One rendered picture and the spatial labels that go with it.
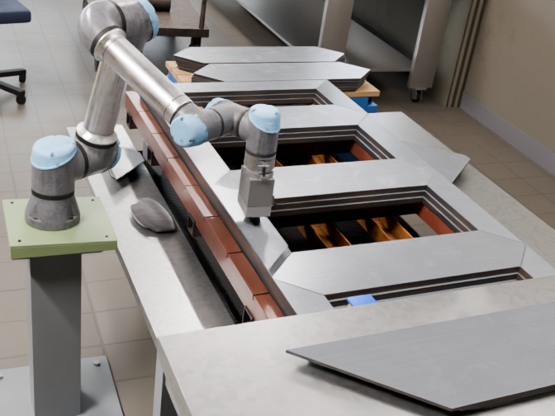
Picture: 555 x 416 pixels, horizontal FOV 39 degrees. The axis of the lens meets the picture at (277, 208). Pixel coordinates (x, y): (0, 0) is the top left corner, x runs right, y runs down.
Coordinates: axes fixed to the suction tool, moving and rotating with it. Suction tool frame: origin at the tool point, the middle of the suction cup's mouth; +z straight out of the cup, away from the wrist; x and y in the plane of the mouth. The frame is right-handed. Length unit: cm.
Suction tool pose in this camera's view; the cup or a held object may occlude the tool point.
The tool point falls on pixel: (251, 224)
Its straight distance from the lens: 200.1
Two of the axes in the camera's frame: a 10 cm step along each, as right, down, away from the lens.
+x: -9.5, 0.4, -3.1
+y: -2.9, -4.9, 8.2
